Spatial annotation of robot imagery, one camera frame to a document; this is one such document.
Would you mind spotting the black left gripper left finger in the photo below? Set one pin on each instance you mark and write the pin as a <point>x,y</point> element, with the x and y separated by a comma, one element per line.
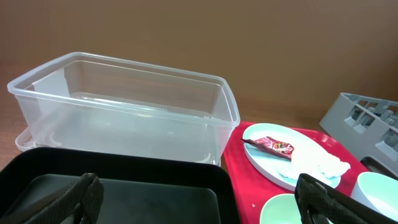
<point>79,202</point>

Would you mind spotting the clear plastic waste bin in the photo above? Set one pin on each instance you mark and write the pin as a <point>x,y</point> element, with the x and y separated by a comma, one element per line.
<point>103,104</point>

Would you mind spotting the grey dishwasher rack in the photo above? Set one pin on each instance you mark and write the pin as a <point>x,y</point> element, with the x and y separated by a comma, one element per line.
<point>366,126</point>

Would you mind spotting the light blue bowl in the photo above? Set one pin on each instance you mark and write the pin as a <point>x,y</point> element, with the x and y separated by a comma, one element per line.
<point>378,192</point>

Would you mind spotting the white tissue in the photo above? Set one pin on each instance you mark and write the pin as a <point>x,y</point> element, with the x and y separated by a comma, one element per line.
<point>318,164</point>

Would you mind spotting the red serving tray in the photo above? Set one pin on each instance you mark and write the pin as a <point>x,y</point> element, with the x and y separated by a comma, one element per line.
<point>252,190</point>

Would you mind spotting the black waste tray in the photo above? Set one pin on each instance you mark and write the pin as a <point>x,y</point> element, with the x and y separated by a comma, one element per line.
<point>136,189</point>

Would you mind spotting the red snack wrapper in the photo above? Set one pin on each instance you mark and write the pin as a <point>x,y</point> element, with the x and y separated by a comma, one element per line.
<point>272,146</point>

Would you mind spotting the green bowl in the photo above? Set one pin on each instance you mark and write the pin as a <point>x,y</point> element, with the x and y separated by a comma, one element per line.
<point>280,209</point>

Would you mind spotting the light blue plate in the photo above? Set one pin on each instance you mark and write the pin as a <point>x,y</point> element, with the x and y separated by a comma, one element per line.
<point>269,165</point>

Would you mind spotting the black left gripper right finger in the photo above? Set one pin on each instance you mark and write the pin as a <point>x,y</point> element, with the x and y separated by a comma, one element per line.
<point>319,203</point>

